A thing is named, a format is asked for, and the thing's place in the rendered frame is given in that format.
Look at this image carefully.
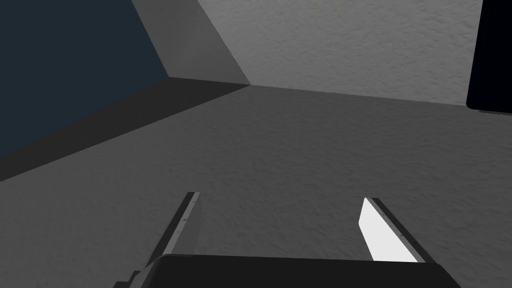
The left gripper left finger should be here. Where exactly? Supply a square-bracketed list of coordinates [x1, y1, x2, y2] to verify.
[146, 191, 203, 268]

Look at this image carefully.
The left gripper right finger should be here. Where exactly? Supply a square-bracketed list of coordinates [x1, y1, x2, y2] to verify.
[358, 196, 436, 264]

